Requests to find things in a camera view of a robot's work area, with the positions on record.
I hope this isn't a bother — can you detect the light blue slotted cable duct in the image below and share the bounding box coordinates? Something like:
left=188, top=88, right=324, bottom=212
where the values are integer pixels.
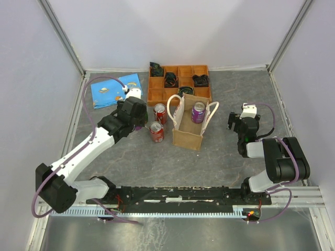
left=49, top=205, right=248, bottom=218

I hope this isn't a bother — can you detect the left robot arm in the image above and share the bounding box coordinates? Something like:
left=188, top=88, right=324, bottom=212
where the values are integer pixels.
left=36, top=97, right=148, bottom=213

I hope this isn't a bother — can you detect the purple fanta can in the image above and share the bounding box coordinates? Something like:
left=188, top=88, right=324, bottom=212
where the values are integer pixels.
left=134, top=126, right=143, bottom=131
left=191, top=101, right=206, bottom=123

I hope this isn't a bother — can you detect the rolled tie dark green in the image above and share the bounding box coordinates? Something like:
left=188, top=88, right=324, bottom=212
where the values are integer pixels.
left=149, top=62, right=164, bottom=77

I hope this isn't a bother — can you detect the blue printed cloth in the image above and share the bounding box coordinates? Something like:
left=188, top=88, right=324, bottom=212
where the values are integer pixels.
left=91, top=74, right=142, bottom=109

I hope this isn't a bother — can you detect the rolled tie black right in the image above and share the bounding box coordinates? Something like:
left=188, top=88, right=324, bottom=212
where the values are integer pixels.
left=192, top=74, right=209, bottom=87

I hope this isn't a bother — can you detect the red cola can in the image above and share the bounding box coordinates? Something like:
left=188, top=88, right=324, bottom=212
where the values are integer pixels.
left=153, top=103, right=167, bottom=125
left=149, top=121, right=164, bottom=143

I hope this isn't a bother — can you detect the orange wooden divider tray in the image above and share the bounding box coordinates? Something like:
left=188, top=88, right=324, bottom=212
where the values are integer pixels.
left=147, top=65, right=212, bottom=107

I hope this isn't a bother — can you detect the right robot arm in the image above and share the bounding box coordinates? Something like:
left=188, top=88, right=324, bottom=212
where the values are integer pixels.
left=228, top=112, right=310, bottom=204

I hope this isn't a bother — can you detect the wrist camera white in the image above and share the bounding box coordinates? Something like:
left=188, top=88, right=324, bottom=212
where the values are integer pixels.
left=122, top=86, right=142, bottom=99
left=240, top=103, right=257, bottom=120

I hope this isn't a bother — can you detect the canvas burlap tote bag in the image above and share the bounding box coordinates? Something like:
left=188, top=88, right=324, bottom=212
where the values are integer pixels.
left=166, top=94, right=219, bottom=150

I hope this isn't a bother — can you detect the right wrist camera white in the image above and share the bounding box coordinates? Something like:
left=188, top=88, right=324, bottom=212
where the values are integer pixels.
left=240, top=103, right=257, bottom=120

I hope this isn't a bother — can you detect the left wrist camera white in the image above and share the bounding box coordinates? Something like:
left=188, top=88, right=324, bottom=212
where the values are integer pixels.
left=122, top=86, right=142, bottom=99

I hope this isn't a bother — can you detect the rolled tie blue yellow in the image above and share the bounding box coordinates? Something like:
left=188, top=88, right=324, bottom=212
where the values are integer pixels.
left=178, top=86, right=194, bottom=97

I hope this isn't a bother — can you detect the aluminium frame rail front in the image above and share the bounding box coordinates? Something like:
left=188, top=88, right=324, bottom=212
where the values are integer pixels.
left=42, top=187, right=322, bottom=213

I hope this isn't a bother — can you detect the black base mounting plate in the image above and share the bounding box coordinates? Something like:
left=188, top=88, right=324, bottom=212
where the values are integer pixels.
left=98, top=186, right=272, bottom=215

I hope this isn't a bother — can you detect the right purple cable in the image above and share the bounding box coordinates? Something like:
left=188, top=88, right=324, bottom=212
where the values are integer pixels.
left=245, top=103, right=302, bottom=224

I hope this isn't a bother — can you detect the rolled tie black orange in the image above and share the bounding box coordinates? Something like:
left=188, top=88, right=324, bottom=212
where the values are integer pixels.
left=164, top=72, right=178, bottom=88

